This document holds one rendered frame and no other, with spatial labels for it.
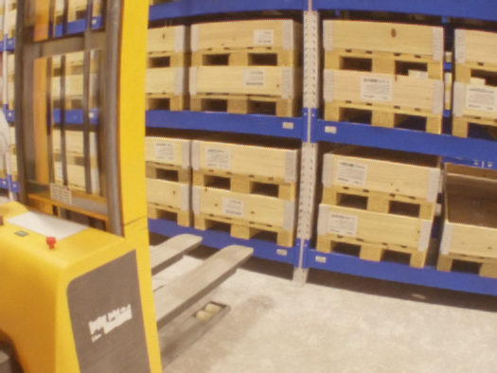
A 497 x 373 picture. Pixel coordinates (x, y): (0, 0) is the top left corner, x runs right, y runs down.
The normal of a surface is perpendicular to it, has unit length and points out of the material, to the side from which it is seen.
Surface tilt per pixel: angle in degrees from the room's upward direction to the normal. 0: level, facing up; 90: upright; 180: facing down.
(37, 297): 74
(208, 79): 90
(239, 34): 90
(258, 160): 90
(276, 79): 90
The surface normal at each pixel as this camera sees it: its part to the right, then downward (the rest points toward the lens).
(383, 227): -0.49, 0.19
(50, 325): -0.44, -0.08
